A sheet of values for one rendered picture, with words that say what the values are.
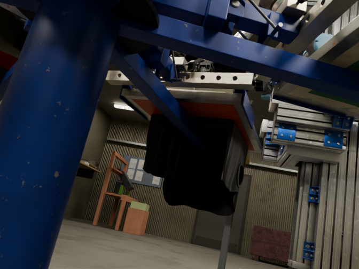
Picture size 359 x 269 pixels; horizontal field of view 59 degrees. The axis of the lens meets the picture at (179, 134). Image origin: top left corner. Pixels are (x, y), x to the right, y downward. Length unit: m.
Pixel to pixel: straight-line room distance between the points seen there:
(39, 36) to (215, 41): 0.43
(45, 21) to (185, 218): 8.71
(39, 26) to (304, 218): 1.57
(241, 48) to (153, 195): 8.76
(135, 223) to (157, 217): 1.71
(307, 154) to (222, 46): 1.09
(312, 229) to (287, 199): 7.56
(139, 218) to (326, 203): 6.28
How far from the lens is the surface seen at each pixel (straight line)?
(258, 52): 0.91
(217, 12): 0.87
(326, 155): 1.86
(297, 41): 1.03
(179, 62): 1.35
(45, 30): 0.80
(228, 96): 1.37
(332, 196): 1.89
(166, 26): 0.87
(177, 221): 9.34
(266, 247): 8.04
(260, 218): 9.31
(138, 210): 7.83
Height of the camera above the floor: 0.42
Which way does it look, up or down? 15 degrees up
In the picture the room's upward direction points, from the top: 12 degrees clockwise
